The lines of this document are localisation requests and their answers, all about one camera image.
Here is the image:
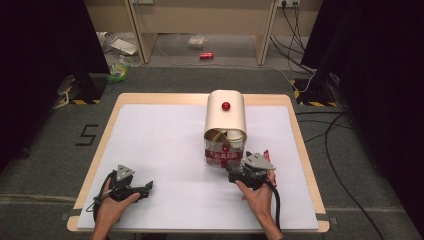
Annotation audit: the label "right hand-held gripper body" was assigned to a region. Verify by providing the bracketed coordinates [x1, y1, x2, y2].
[233, 151, 277, 192]

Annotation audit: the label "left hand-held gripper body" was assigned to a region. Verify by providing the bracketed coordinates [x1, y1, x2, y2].
[108, 164, 142, 203]

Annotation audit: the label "white box with red knobs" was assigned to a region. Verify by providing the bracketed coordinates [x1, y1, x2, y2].
[203, 89, 249, 169]

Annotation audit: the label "person's right hand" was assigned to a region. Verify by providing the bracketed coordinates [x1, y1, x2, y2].
[234, 169, 278, 220]

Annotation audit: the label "person's left hand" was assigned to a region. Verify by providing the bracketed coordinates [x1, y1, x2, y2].
[94, 178, 141, 233]

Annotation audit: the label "white cup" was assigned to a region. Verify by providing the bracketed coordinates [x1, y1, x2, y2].
[226, 129, 246, 150]

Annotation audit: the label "white table mat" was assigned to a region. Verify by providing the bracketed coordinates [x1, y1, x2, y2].
[76, 103, 320, 232]

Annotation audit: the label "brown and yellow bowl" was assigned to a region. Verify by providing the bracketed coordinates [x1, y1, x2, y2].
[204, 129, 228, 144]

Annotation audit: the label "green snack packet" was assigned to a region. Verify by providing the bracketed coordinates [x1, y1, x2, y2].
[106, 61, 131, 84]

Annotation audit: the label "clear plastic bottle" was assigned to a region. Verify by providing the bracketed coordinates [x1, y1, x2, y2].
[118, 54, 142, 68]

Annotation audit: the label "white paper sheet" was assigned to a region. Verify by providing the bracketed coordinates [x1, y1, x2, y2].
[109, 36, 139, 56]

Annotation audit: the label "clear plastic bag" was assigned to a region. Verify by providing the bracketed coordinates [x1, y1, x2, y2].
[187, 35, 208, 51]

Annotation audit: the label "black curtain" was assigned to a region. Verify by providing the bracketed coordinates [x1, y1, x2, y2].
[0, 0, 111, 173]
[300, 0, 424, 231]

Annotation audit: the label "beige wooden desk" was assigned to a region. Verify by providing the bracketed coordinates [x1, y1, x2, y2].
[83, 0, 324, 67]

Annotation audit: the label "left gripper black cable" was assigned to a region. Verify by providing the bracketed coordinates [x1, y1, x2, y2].
[85, 172, 116, 224]

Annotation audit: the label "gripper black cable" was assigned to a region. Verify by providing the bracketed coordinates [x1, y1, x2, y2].
[85, 172, 116, 224]
[264, 179, 283, 232]

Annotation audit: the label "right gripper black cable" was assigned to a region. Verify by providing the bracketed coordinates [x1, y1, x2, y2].
[264, 179, 283, 232]

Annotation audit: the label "black floor cables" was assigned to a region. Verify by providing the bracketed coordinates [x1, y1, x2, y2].
[295, 110, 388, 240]

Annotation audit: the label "white floor cable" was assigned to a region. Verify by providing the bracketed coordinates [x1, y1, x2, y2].
[155, 43, 316, 95]

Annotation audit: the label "black power cables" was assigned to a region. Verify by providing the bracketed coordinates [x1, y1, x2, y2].
[269, 2, 316, 75]

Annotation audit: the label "white wall socket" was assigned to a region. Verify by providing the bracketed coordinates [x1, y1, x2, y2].
[277, 0, 301, 9]

